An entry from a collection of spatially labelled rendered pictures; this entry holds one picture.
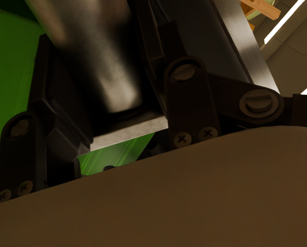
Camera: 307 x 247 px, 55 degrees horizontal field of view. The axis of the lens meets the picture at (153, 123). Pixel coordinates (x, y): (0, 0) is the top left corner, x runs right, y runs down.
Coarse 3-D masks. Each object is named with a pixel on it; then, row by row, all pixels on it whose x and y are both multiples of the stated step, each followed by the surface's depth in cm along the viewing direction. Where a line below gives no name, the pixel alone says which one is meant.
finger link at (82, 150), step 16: (48, 48) 11; (48, 64) 10; (64, 64) 11; (32, 80) 10; (48, 80) 10; (64, 80) 11; (32, 96) 9; (48, 96) 9; (64, 96) 10; (80, 96) 12; (48, 112) 10; (64, 112) 10; (80, 112) 11; (48, 128) 9; (64, 128) 10; (80, 128) 11; (48, 144) 9; (64, 144) 10; (80, 144) 11; (48, 160) 9; (64, 160) 10; (48, 176) 10
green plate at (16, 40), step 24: (0, 0) 14; (0, 24) 14; (24, 24) 14; (0, 48) 15; (24, 48) 15; (0, 72) 16; (24, 72) 16; (0, 96) 17; (24, 96) 17; (0, 120) 18; (120, 144) 21; (144, 144) 21; (96, 168) 23
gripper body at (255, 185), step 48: (192, 144) 6; (240, 144) 6; (288, 144) 5; (48, 192) 6; (96, 192) 6; (144, 192) 5; (192, 192) 5; (240, 192) 5; (288, 192) 5; (0, 240) 6; (48, 240) 5; (96, 240) 5; (144, 240) 5; (192, 240) 5; (240, 240) 4; (288, 240) 4
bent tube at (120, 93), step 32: (32, 0) 9; (64, 0) 8; (96, 0) 9; (64, 32) 9; (96, 32) 9; (128, 32) 10; (96, 64) 10; (128, 64) 10; (96, 96) 11; (128, 96) 11; (96, 128) 12; (128, 128) 12; (160, 128) 12
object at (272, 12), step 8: (240, 0) 258; (248, 0) 254; (256, 0) 250; (264, 0) 264; (272, 0) 265; (248, 8) 276; (256, 8) 260; (264, 8) 256; (272, 8) 257; (248, 16) 299; (272, 16) 260
